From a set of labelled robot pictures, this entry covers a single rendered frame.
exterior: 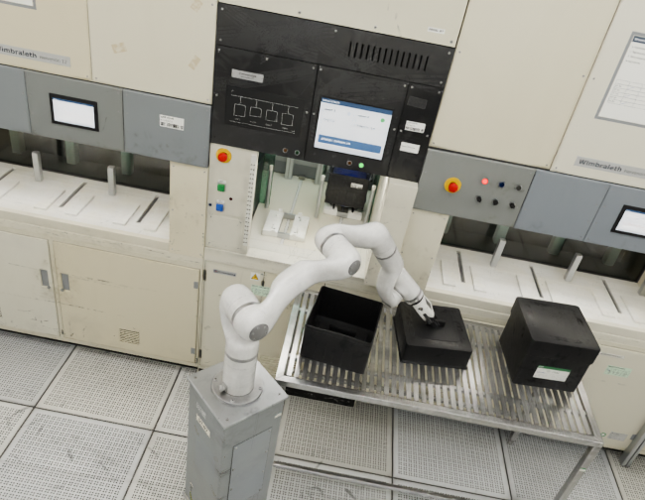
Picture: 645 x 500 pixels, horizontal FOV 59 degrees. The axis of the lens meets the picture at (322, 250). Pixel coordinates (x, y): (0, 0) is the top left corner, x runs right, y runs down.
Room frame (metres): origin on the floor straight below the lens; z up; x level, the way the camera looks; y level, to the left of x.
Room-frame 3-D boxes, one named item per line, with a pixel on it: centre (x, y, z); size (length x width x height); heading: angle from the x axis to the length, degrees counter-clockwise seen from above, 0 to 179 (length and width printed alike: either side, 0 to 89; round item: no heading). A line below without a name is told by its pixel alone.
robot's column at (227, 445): (1.50, 0.22, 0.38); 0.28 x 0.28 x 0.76; 45
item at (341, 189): (2.80, -0.07, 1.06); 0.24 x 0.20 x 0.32; 90
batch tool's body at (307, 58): (2.61, 0.10, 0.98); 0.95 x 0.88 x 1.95; 0
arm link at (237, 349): (1.52, 0.24, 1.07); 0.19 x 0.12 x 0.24; 37
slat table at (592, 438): (1.86, -0.56, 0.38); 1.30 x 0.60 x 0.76; 90
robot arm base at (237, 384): (1.50, 0.22, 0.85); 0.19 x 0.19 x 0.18
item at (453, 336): (1.95, -0.54, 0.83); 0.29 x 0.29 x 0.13; 7
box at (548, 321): (1.94, -1.02, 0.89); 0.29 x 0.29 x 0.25; 4
